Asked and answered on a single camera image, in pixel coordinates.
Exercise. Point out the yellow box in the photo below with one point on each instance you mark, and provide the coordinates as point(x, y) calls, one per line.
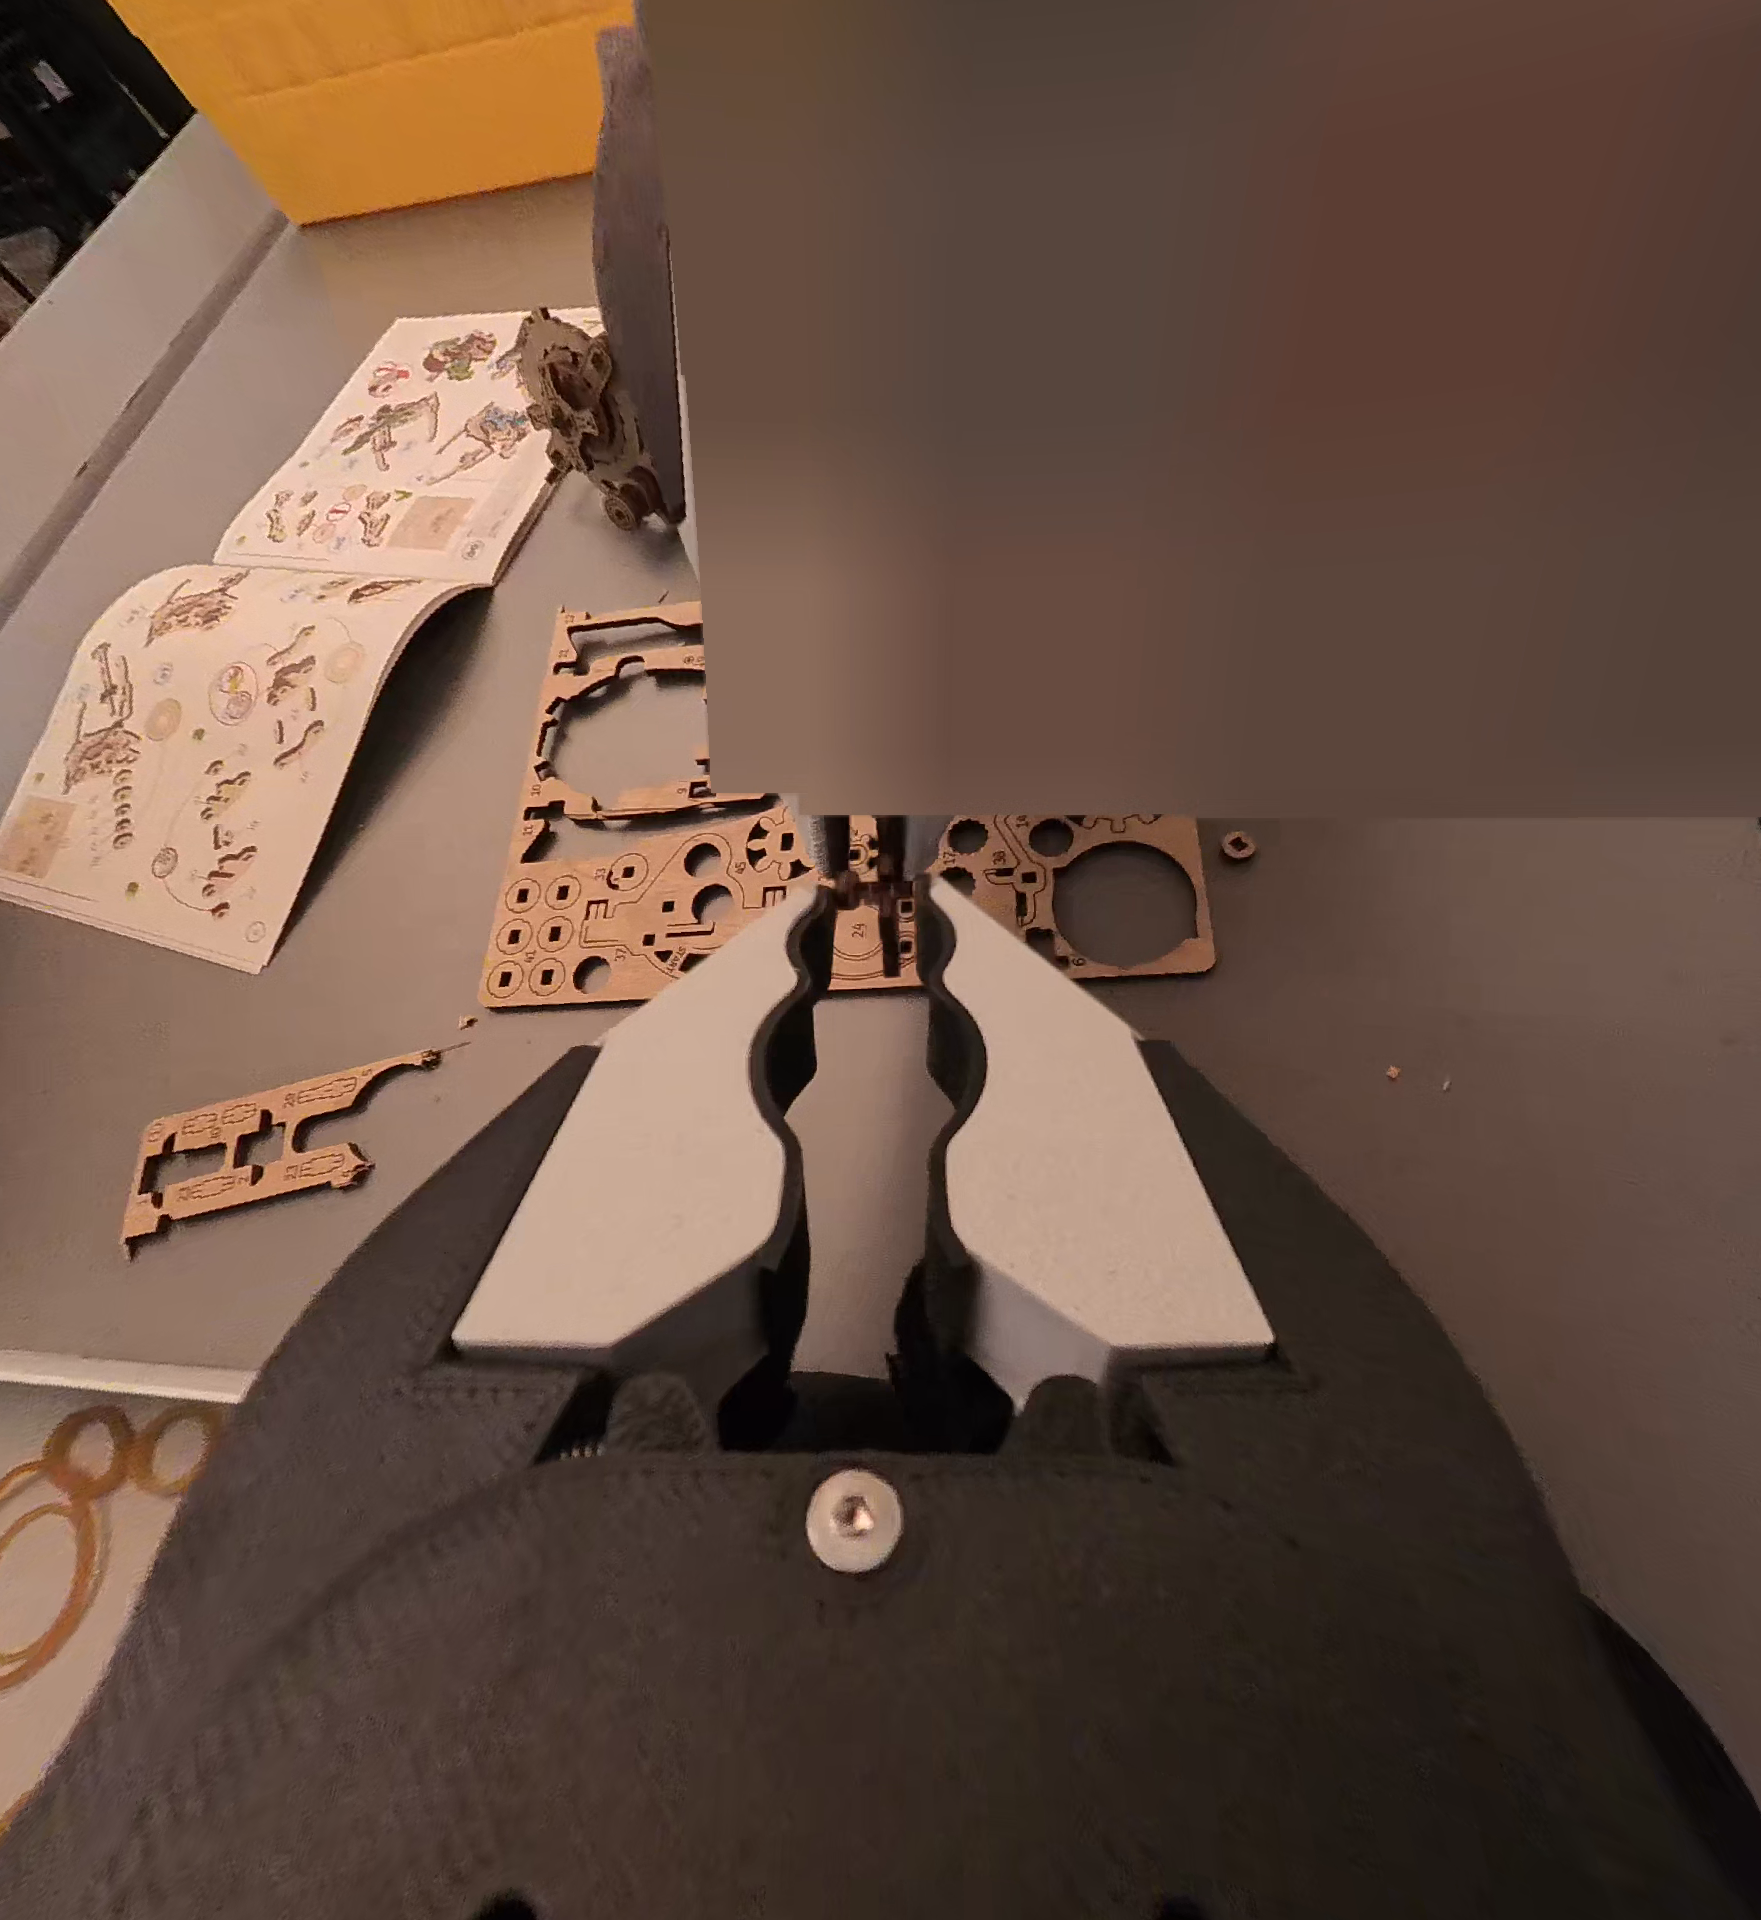
point(371, 92)

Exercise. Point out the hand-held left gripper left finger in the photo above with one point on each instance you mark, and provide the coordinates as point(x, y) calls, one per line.
point(626, 1200)

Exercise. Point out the small square-holed wooden part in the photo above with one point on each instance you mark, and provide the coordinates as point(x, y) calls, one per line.
point(871, 896)

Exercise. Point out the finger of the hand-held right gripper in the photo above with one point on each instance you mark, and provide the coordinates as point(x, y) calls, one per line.
point(897, 853)
point(826, 848)

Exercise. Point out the large wooden parts sheet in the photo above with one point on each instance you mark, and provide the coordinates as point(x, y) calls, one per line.
point(595, 932)

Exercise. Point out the assembled wooden model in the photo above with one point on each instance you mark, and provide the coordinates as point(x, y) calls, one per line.
point(580, 404)

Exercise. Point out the narrow wooden parts strip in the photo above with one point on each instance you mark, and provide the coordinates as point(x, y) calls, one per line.
point(155, 1185)

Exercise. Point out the open instruction booklet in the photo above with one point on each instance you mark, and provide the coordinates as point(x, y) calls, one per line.
point(188, 748)

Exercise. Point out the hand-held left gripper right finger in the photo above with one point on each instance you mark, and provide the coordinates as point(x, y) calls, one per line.
point(1107, 1200)

